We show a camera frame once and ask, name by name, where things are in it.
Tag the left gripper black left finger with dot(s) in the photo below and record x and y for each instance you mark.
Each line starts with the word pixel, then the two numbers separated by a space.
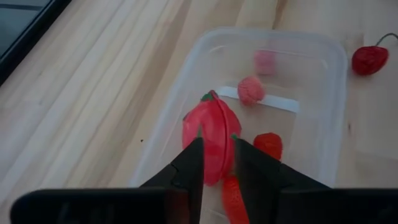
pixel 155 202

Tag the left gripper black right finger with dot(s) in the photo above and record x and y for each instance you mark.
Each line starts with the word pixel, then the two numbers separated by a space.
pixel 295 202

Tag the red strawberry toy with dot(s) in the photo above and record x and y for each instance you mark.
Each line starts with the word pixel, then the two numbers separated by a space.
pixel 233 202

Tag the small red berry toy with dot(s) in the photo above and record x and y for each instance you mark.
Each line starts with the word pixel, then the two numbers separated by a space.
pixel 269 144

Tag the clear plastic tupperware container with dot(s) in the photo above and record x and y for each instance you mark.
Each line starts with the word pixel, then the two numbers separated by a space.
pixel 311 124

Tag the large red dragon fruit toy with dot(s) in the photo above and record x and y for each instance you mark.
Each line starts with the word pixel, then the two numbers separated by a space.
pixel 214 124

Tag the pink raspberry toy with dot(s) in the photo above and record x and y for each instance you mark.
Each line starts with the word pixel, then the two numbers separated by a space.
pixel 250 90

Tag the small pink fruit toy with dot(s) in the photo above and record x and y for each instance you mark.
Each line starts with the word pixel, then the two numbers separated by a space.
pixel 265 62

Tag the red cherry toy with stem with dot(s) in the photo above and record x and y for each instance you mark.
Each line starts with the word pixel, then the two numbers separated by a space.
pixel 370 59

